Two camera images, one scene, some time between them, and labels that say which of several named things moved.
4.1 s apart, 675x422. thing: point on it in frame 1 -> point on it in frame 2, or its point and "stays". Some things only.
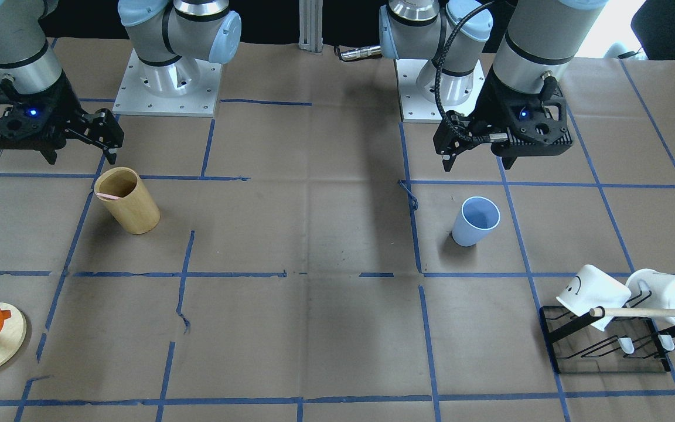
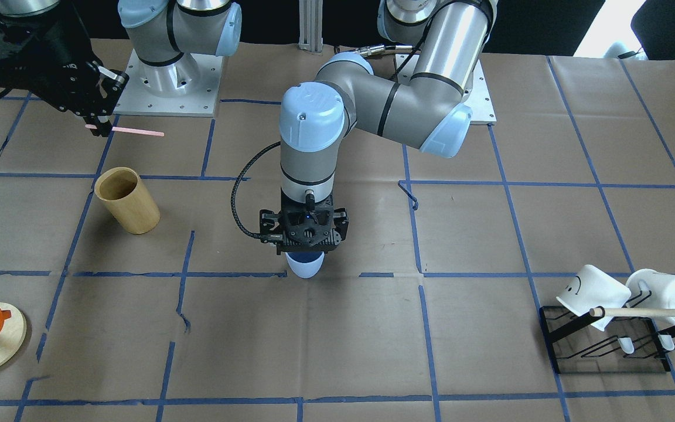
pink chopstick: (108, 196) -> (130, 130)
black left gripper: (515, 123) -> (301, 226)
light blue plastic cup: (477, 215) -> (306, 264)
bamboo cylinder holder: (122, 191) stays
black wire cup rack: (632, 344) stays
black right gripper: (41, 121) -> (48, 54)
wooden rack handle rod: (651, 312) stays
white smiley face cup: (591, 288) stays
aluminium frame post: (311, 26) stays
